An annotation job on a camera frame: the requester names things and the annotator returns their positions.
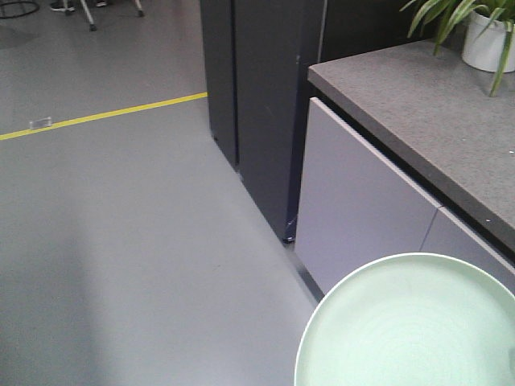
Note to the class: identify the light green round plate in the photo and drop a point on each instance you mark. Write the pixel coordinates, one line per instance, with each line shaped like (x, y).
(411, 319)

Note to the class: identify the dark grey tall cabinet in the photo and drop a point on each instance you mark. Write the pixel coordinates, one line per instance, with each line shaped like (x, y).
(257, 55)

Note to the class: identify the grey cabinet with countertop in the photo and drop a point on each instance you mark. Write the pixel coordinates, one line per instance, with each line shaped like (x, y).
(406, 153)

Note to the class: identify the white plant pot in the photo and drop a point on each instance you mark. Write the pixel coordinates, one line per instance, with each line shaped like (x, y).
(488, 38)

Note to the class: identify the green potted plant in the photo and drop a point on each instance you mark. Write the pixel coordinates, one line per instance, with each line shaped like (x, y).
(450, 15)

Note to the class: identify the wire frame side table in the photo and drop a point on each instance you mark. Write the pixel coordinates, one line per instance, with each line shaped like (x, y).
(17, 8)

